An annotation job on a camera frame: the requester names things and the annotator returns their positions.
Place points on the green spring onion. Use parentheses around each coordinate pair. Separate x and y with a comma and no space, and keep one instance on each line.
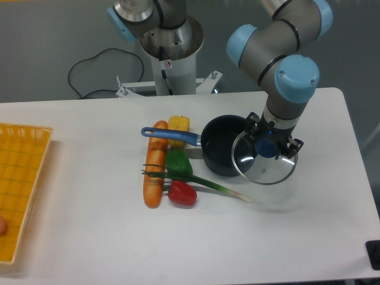
(198,180)

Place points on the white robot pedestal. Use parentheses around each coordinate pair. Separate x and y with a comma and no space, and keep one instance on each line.
(173,57)

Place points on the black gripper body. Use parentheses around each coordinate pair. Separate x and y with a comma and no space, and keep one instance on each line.
(269,139)

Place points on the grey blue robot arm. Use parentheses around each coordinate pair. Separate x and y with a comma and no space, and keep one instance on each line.
(269,56)

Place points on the dark pot blue handle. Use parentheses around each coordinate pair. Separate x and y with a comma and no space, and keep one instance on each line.
(216,141)

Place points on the black object at table edge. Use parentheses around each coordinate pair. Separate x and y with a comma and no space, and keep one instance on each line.
(373,250)

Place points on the glass lid blue knob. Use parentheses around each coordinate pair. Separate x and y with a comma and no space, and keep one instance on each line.
(258,162)

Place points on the red bell pepper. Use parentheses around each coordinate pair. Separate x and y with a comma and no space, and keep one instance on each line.
(182,193)

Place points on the yellow plastic basket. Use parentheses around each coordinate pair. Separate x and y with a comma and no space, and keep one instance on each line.
(23,151)

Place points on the green bell pepper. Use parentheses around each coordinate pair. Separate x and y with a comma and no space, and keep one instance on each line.
(177,164)

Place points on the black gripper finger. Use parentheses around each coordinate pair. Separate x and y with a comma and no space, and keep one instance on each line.
(289,148)
(251,125)

